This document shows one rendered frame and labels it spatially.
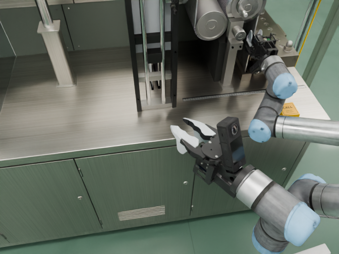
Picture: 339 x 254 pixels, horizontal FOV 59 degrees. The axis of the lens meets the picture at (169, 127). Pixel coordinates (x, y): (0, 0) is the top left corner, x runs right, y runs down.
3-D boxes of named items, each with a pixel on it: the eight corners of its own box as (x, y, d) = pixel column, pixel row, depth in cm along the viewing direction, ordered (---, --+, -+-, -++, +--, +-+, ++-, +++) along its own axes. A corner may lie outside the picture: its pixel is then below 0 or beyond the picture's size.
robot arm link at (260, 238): (297, 233, 73) (314, 213, 64) (270, 266, 68) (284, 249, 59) (270, 210, 77) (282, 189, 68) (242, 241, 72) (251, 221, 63)
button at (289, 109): (281, 120, 119) (283, 116, 117) (274, 108, 123) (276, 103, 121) (298, 118, 119) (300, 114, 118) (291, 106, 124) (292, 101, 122)
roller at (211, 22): (194, 42, 117) (196, 12, 107) (182, 9, 133) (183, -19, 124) (225, 39, 118) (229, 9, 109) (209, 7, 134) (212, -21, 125)
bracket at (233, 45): (222, 92, 129) (233, 27, 106) (218, 82, 134) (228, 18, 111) (233, 90, 130) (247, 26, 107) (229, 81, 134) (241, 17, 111)
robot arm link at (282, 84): (272, 103, 101) (279, 83, 95) (261, 81, 109) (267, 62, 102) (294, 100, 102) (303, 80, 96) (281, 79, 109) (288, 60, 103)
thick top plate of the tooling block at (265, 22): (259, 70, 128) (262, 58, 123) (231, 21, 154) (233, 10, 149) (294, 66, 130) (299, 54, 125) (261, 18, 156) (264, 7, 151)
